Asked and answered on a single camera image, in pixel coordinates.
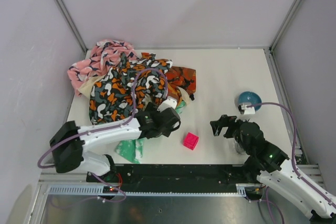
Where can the red orange camouflage cloth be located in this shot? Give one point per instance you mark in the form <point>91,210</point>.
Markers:
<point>181,77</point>

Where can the grey slotted cable duct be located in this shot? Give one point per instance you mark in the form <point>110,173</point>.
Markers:
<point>103,190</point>

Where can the clear glass cup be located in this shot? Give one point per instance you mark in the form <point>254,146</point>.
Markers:
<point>240,147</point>

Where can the blue ceramic bowl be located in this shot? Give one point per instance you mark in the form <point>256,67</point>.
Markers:
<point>249,97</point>

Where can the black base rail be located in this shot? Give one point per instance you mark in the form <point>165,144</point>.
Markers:
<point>179,176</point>

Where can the cream white cloth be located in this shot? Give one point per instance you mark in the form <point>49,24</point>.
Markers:
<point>86,88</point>

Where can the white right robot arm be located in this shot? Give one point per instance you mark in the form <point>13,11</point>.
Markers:
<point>271,166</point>

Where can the pink patterned cloth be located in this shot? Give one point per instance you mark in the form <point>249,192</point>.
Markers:
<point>104,55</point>

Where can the green tie-dye cloth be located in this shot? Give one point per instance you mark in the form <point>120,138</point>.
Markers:
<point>132,150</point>

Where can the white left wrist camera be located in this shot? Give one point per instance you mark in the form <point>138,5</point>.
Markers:
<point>167,103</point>

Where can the pink cube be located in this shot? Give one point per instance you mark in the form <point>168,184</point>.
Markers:
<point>190,141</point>

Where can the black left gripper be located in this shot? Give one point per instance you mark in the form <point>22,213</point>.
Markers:
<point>151,106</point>

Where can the orange grey camouflage cloth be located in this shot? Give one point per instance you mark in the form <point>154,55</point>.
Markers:
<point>113,93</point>

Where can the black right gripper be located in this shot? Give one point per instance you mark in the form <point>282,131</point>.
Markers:
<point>228,125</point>

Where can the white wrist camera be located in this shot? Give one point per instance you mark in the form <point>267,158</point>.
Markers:
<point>246,109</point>
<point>167,103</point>

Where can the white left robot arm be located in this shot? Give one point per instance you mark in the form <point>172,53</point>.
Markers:
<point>72,145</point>

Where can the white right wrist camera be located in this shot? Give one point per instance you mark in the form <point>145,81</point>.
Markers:
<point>246,109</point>

